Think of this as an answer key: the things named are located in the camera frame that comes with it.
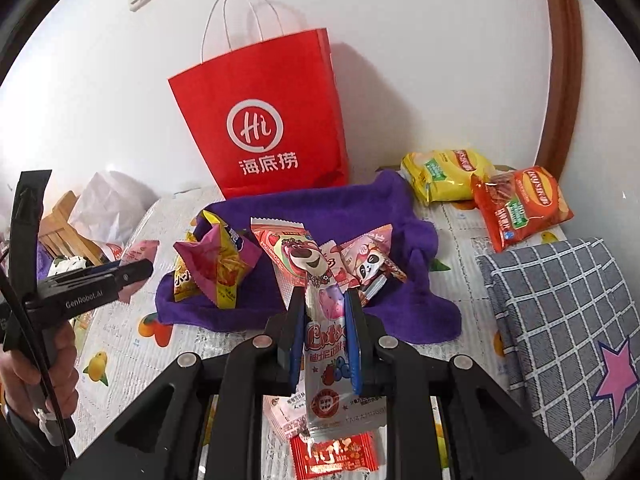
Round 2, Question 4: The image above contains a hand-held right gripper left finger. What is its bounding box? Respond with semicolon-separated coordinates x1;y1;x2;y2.
62;287;307;480

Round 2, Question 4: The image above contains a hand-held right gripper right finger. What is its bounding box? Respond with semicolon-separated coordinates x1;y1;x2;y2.
344;287;583;480

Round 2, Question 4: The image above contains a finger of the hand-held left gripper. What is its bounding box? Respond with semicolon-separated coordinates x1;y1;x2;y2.
100;259;155;293
47;265;121;283

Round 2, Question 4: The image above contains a pink snack packet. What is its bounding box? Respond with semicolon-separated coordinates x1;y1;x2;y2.
263;394;312;443
119;239;161;306

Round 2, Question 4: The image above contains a berry print candy bar packet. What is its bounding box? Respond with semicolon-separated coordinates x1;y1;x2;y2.
301;282;390;445

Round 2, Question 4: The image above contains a yellow snack packet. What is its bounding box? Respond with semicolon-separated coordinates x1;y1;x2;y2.
172;230;201;303

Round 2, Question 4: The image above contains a strawberry print white packet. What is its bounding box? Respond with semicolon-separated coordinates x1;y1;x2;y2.
320;241;361;288

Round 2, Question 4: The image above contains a bear print red packet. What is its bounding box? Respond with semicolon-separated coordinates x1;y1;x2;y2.
250;216;333;311

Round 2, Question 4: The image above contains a pink yellow snack bag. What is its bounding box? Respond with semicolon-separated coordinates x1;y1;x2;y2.
172;210;263;311

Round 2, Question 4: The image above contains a panda print pink packet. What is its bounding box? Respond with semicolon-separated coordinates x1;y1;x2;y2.
339;224;408;307

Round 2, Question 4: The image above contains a person's left hand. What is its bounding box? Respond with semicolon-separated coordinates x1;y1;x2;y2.
0;329;81;415

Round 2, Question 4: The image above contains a wooden headboard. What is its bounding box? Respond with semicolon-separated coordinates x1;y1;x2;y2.
37;190;106;266

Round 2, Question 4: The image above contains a purple towel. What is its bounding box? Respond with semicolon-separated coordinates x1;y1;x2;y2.
155;170;462;345

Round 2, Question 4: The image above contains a white plastic bag red label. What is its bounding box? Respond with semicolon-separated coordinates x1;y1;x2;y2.
67;171;157;261

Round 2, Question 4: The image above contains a fruit print tablecloth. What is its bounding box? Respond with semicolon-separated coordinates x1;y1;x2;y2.
70;185;571;480

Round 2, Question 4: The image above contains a small red packet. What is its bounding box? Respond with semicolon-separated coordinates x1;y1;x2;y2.
289;431;379;480

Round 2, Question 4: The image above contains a yellow chip bag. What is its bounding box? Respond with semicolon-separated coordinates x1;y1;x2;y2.
400;149;496;206

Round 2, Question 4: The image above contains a grey checked cloth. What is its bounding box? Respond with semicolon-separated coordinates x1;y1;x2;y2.
475;237;640;471

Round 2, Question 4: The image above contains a red chip bag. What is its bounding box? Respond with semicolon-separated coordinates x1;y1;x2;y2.
470;165;575;253

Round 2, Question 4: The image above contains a red paper bag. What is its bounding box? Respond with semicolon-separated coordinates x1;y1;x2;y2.
167;0;351;200

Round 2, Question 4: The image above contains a brown wooden door frame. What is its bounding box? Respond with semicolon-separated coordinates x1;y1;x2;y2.
540;0;583;181

